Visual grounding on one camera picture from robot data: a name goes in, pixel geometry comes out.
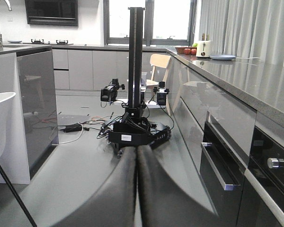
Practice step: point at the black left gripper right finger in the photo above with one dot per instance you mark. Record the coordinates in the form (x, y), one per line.
(162, 202)

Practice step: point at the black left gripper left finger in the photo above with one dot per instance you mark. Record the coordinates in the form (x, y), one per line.
(113, 204)

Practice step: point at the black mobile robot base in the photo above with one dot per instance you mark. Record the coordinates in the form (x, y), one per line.
(123, 132)

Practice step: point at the black power adapter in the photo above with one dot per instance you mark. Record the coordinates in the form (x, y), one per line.
(73, 128)

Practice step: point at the grey kitchen island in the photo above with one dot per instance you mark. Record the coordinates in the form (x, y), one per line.
(32, 120)

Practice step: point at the light wooden chair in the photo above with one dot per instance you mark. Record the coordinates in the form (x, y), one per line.
(160, 70)

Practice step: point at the blue plate on counter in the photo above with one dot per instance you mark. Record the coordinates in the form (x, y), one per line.
(222, 57)

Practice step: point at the fruit basket with apples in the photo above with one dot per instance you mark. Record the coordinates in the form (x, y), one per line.
(188, 50)

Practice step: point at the cream toaster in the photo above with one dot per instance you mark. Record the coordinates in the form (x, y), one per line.
(204, 49)

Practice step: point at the gas stove burners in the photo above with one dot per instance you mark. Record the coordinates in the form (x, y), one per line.
(57, 42)

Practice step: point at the black vertical robot column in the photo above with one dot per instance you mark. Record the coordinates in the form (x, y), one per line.
(135, 63)

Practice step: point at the small blue plate far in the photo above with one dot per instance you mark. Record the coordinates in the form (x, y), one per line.
(14, 41)

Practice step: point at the grey window curtain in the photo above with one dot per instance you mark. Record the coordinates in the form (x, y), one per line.
(245, 28)

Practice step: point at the black wall oven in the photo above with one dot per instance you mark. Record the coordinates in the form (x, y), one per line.
(52, 12)

